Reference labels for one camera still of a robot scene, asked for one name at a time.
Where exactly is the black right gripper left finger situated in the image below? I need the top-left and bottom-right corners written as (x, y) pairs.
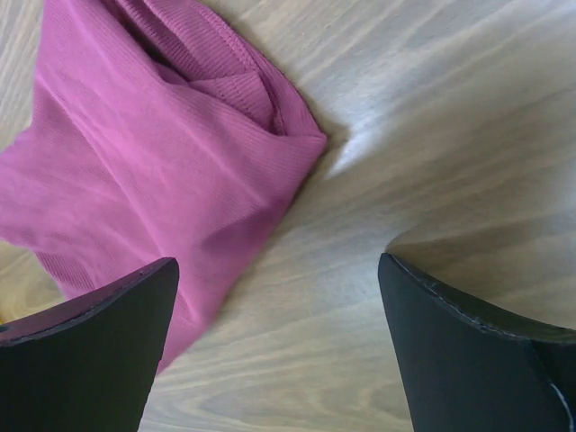
top-left (1, 257), bottom-right (179, 432)

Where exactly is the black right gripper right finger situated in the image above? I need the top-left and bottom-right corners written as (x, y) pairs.
top-left (378, 253), bottom-right (575, 432)

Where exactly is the red tank top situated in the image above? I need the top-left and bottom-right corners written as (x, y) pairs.
top-left (1, 1), bottom-right (327, 369)

